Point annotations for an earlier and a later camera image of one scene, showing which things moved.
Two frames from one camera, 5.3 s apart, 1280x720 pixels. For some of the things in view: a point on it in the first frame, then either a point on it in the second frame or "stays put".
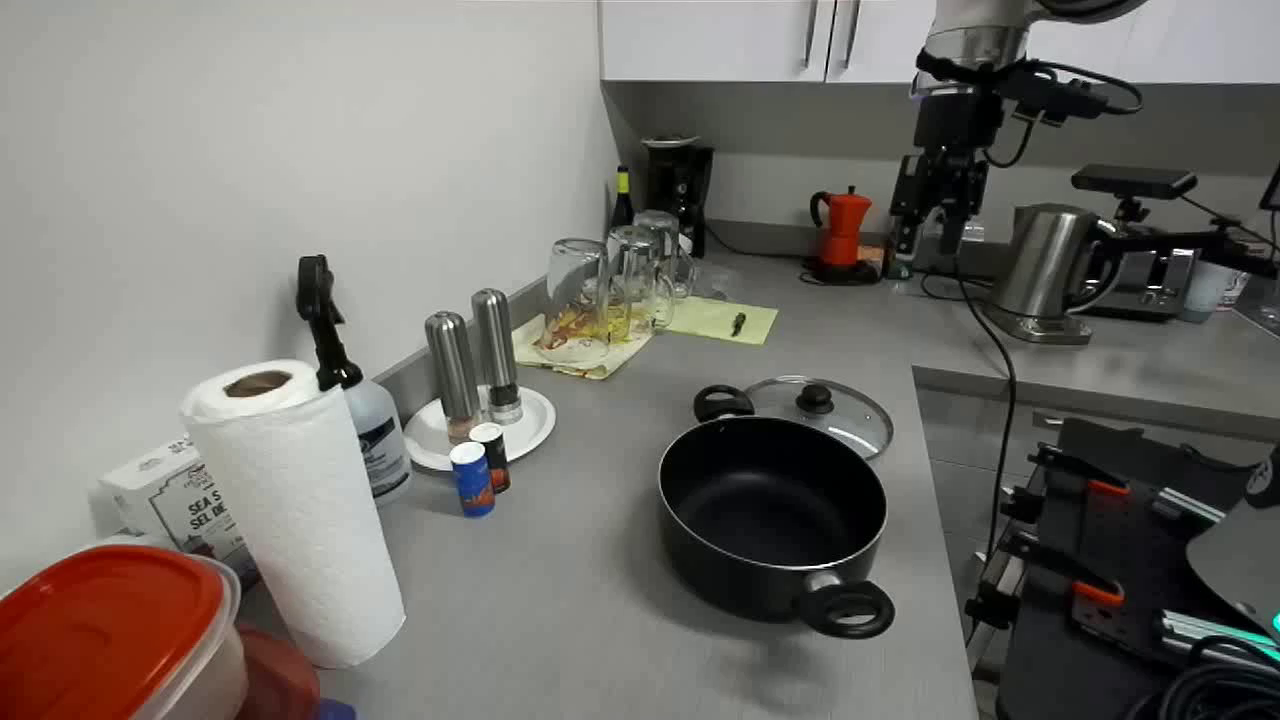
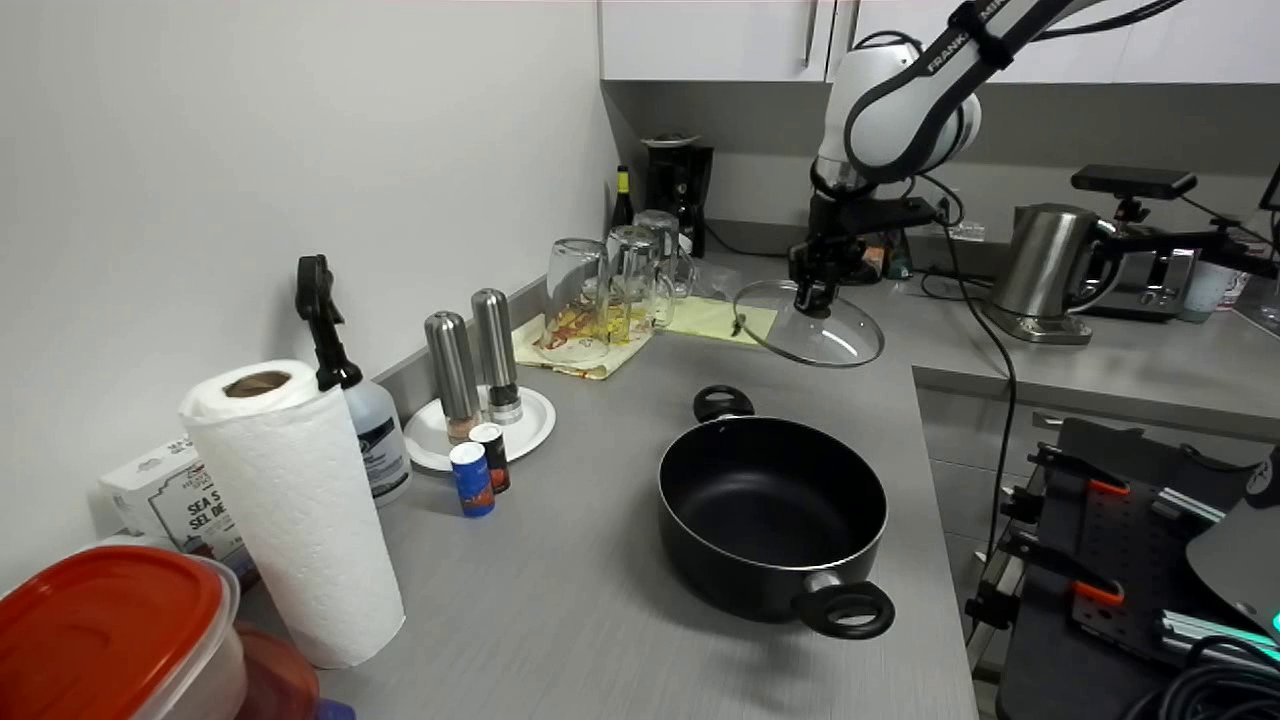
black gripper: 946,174 -> 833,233
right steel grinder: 494,329 stays put
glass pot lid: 829,407 -> 836,337
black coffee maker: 677,174 stays put
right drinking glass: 660,249 stays put
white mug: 1211,291 stays put
